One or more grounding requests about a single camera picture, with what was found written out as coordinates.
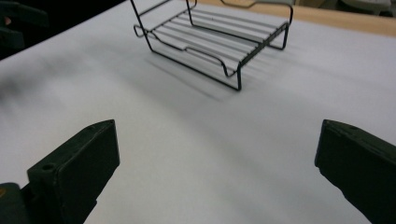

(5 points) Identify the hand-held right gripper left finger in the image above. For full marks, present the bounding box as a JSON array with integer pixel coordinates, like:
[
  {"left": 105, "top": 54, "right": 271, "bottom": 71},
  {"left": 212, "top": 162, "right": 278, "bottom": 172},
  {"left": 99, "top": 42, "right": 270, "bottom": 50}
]
[{"left": 27, "top": 119, "right": 121, "bottom": 224}]

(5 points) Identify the black wire rack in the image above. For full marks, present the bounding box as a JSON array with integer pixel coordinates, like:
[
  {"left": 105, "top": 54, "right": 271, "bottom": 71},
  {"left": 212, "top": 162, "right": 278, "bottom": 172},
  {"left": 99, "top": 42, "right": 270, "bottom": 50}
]
[{"left": 129, "top": 0, "right": 294, "bottom": 92}]

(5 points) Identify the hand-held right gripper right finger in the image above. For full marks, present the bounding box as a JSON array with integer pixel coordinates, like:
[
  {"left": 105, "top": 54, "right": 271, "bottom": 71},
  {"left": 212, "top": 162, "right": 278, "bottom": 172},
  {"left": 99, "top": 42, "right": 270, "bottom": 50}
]
[{"left": 314, "top": 119, "right": 396, "bottom": 224}]

